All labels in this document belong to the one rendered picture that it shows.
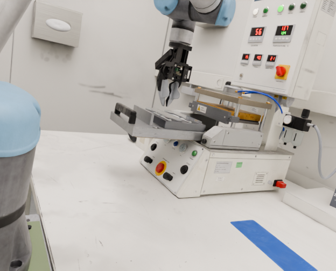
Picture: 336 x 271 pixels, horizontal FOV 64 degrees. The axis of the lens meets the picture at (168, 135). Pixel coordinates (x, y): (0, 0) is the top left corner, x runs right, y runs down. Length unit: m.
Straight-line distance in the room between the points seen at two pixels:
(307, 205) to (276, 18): 0.74
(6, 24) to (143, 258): 0.50
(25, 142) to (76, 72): 2.01
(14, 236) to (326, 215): 0.95
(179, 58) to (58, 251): 0.63
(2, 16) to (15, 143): 0.21
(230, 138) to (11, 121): 0.76
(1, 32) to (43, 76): 1.83
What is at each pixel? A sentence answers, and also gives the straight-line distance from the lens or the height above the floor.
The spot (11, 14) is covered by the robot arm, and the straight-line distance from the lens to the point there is 0.47.
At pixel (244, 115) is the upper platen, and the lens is 1.06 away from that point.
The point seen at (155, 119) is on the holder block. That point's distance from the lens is 0.91.
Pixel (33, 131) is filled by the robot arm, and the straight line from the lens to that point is 0.33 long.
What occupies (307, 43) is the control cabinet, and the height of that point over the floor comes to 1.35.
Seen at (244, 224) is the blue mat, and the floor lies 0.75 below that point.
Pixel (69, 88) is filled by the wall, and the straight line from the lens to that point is 2.32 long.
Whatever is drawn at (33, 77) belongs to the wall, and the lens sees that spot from 2.28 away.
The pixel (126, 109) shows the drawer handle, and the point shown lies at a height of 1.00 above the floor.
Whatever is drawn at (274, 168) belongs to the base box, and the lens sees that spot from 1.18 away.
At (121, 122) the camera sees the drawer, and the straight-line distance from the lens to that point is 0.89.
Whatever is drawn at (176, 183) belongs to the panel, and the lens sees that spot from 0.94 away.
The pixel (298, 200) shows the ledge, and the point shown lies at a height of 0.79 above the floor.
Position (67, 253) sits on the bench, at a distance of 0.62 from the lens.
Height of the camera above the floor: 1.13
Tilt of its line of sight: 12 degrees down
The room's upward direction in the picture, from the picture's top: 12 degrees clockwise
